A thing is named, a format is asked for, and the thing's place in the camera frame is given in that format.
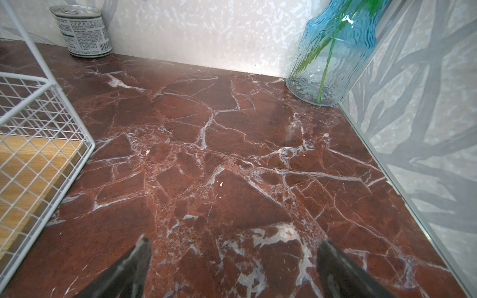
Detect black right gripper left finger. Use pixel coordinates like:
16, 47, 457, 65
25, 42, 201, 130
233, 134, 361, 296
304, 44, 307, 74
75, 235, 152, 298

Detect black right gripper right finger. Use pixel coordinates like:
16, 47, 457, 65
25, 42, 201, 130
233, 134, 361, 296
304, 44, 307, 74
316, 240, 395, 298

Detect blue glass vase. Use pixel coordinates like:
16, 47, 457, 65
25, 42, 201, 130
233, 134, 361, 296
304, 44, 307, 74
286, 0, 390, 108

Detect orange and white flowers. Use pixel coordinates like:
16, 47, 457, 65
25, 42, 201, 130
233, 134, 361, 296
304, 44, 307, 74
290, 0, 385, 104

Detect silver tin can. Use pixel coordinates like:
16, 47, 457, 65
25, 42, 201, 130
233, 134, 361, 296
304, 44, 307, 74
49, 5, 113, 58

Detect white wire three-tier shelf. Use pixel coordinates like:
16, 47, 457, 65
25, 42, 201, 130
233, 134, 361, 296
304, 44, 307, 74
1, 1, 95, 288

